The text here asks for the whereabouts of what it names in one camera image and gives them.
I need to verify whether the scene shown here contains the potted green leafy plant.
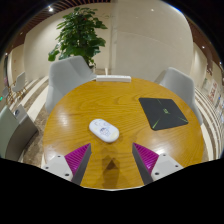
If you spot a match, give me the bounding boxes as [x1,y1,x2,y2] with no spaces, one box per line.
[47,6,109,69]

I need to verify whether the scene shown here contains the white printed computer mouse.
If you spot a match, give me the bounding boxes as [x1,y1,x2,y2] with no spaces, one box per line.
[88,118,120,144]

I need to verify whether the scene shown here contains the pale distant chair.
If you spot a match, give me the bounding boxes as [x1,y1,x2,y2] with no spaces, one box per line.
[12,71,28,101]

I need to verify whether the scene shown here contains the grey-green armchair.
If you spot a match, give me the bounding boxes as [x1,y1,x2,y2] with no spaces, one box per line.
[0,104,39,163]

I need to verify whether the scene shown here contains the black mouse pad green lines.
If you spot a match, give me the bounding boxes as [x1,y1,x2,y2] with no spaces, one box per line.
[138,97,190,132]

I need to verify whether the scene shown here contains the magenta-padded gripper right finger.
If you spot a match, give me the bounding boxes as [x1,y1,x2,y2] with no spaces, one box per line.
[132,142,184,186]

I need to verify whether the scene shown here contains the grey shell chair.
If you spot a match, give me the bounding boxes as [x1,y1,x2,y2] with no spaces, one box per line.
[159,66,204,126]
[44,55,98,114]

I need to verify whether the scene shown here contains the white power strip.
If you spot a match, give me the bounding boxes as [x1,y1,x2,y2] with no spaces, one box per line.
[95,74,132,83]

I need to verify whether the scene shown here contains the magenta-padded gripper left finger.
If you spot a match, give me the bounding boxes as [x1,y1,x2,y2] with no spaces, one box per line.
[41,143,93,186]

